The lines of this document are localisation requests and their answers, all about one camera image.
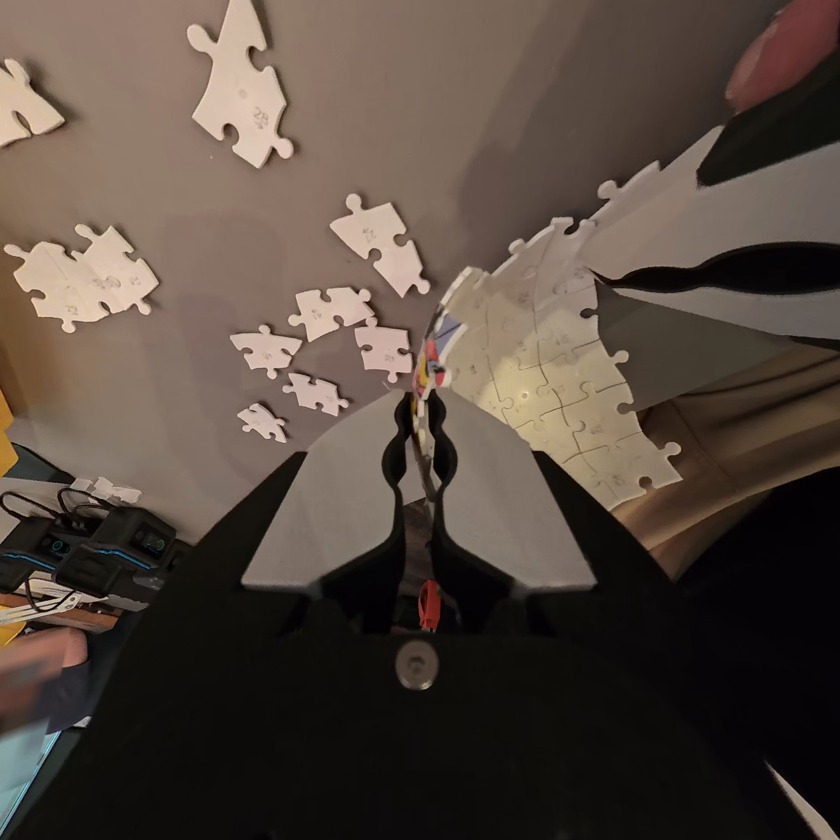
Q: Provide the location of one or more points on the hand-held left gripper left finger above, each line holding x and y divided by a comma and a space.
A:
328, 518

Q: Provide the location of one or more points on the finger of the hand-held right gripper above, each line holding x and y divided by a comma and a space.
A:
656, 223
689, 348

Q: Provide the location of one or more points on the white puzzle piece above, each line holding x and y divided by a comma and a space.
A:
630, 197

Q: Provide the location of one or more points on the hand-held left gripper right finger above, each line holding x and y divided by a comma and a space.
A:
512, 518

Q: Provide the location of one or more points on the two-piece joined puzzle strip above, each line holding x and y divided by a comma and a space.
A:
23, 111

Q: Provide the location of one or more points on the person's black top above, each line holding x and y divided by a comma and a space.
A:
754, 623

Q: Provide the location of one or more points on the person's right hand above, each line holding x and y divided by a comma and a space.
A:
774, 46

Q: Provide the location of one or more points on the three-piece joined puzzle strip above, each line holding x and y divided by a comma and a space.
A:
79, 282

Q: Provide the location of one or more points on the red bag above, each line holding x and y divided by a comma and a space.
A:
428, 604

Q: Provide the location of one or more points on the assembled white puzzle ball section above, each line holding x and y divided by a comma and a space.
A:
558, 367

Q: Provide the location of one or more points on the brown wooden desk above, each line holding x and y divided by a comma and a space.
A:
65, 617

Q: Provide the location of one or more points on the scattered loose puzzle pieces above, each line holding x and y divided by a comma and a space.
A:
380, 243

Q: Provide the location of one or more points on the black flat pad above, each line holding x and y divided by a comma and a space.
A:
39, 463

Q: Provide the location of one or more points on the yellow plastic bin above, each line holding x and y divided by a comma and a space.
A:
5, 426

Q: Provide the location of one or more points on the pile of clear plastic clips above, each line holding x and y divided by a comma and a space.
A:
111, 491

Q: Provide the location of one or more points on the small joined puzzle bit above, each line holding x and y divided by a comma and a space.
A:
243, 98

